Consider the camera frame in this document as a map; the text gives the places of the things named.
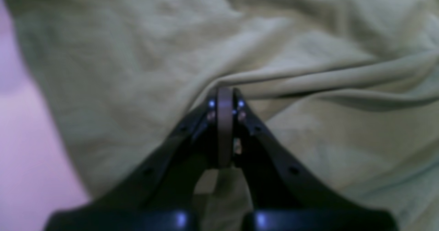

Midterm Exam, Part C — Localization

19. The green t-shirt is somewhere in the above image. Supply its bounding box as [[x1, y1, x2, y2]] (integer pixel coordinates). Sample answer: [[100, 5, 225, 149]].
[[5, 0, 438, 231]]

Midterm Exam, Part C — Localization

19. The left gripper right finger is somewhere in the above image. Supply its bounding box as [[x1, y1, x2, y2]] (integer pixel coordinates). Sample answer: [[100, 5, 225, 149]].
[[233, 88, 399, 231]]

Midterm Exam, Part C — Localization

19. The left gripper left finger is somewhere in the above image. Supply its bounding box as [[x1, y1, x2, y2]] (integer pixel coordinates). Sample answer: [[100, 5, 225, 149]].
[[45, 89, 220, 231]]

